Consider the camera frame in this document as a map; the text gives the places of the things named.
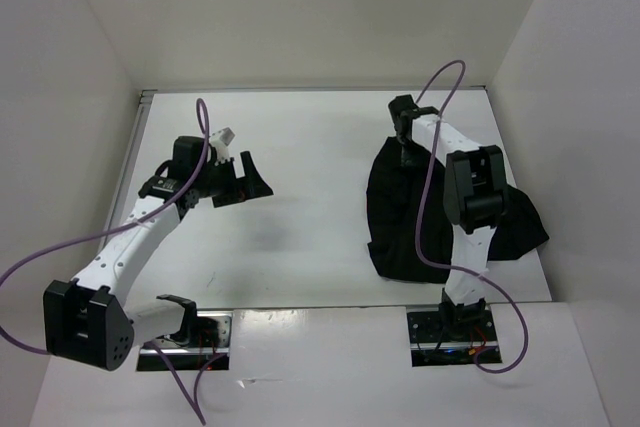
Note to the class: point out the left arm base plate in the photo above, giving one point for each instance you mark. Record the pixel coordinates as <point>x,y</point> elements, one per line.
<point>208,348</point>

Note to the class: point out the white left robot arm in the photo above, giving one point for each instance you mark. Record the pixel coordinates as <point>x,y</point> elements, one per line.
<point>85,318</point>

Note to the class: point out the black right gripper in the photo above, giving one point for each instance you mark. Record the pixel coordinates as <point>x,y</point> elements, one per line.
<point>408,159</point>

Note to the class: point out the black pleated skirt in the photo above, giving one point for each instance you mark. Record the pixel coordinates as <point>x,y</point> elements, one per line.
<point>393,196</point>

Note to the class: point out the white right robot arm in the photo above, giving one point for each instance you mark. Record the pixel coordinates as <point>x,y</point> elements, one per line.
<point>475,199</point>

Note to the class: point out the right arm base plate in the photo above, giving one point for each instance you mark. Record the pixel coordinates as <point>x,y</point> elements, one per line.
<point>443,335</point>

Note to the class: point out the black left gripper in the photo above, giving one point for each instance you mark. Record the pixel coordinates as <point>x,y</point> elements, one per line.
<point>254,185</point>

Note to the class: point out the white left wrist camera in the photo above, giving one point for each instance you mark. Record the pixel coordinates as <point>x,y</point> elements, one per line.
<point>219,142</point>

